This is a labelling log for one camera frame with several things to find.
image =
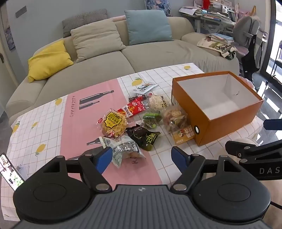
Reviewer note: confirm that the black framed glass door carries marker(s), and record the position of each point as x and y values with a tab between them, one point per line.
270	44

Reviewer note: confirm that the black green snack packet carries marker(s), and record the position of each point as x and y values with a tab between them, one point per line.
141	134

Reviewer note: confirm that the grey office chair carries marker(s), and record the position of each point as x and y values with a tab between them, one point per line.
244	28

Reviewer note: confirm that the round cookie packet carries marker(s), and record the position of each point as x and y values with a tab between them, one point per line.
174	115

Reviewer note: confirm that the white carrot print packet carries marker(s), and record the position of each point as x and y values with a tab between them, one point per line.
143	88

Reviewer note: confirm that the beige sofa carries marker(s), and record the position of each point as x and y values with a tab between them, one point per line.
154	57

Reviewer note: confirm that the white desk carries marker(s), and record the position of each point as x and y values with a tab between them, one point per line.
211	24

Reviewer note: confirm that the beige pillow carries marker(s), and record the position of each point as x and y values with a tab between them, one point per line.
97	41

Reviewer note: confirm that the stack of books and magazines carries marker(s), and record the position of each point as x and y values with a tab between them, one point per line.
218	47

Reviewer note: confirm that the red sausage packet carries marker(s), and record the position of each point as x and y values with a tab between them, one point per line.
132	107

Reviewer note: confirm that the blue floral pillow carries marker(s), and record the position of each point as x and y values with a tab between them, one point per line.
157	4

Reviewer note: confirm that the pink pillow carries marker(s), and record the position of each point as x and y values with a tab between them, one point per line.
119	18

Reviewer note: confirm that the yellow orange snack packet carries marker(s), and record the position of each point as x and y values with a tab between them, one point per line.
184	134

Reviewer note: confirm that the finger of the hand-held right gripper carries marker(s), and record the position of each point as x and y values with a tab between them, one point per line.
272	124
235	146

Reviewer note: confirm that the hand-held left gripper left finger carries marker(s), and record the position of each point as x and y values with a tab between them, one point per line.
103	159

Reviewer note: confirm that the black bag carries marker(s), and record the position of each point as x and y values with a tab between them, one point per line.
253	59

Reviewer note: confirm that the white waffle packet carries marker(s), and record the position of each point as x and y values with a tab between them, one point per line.
156	102

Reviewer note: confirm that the yellow waffle packet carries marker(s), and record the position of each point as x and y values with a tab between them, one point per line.
112	123

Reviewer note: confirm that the grey wall switch plate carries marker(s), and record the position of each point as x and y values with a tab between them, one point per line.
21	11

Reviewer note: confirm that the pink white checked tablecloth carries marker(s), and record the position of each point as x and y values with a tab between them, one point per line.
44	123

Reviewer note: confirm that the light blue pillow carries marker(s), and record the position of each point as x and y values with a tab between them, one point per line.
147	27

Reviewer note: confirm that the green raisin packet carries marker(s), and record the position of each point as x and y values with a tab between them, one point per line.
152	117

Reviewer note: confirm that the smartphone with lit screen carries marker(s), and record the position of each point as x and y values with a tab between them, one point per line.
10	171

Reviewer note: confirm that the clear silver bread packet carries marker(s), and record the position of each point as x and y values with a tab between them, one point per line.
123	149

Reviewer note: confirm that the yellow pillow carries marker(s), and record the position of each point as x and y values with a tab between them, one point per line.
49	61

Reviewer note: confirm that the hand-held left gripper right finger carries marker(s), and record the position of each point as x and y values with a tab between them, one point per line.
179	159

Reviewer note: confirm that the orange cardboard box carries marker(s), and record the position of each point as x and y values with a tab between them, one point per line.
220	130

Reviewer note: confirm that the metal drying rack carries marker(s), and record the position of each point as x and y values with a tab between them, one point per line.
279	59

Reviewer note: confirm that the grey striped pillow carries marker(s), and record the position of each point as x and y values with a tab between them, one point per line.
83	19

